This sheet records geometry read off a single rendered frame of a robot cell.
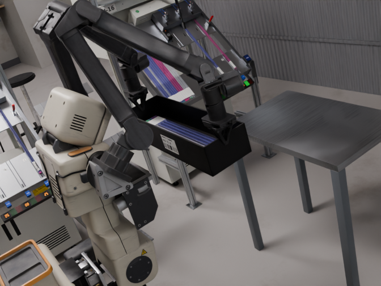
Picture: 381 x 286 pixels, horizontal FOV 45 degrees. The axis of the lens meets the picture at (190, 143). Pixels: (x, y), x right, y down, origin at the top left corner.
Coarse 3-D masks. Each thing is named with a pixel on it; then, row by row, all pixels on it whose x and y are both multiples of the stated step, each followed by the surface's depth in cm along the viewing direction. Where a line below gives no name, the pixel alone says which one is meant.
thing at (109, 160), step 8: (112, 144) 133; (104, 152) 133; (112, 152) 131; (120, 152) 131; (128, 152) 131; (96, 160) 133; (104, 160) 131; (112, 160) 130; (120, 160) 130; (128, 160) 133; (104, 168) 128; (112, 168) 128; (120, 168) 130; (128, 168) 134; (120, 176) 129; (128, 176) 130
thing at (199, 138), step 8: (152, 120) 189; (160, 120) 186; (168, 120) 184; (168, 128) 178; (176, 128) 175; (184, 128) 173; (184, 136) 168; (192, 136) 166; (200, 136) 164; (208, 136) 162; (200, 144) 159
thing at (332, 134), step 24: (288, 96) 238; (312, 96) 231; (240, 120) 228; (264, 120) 221; (288, 120) 215; (312, 120) 209; (336, 120) 203; (360, 120) 197; (264, 144) 205; (288, 144) 196; (312, 144) 190; (336, 144) 186; (360, 144) 181; (240, 168) 236; (336, 168) 173; (240, 192) 246; (336, 192) 180
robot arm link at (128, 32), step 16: (96, 16) 126; (112, 16) 130; (112, 32) 130; (128, 32) 131; (144, 32) 132; (144, 48) 132; (160, 48) 133; (176, 48) 134; (176, 64) 134; (192, 64) 134
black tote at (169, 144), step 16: (160, 96) 191; (144, 112) 192; (160, 112) 197; (176, 112) 186; (192, 112) 174; (160, 128) 163; (192, 128) 179; (240, 128) 148; (160, 144) 170; (176, 144) 158; (192, 144) 147; (208, 144) 143; (240, 144) 150; (192, 160) 154; (208, 160) 144; (224, 160) 148
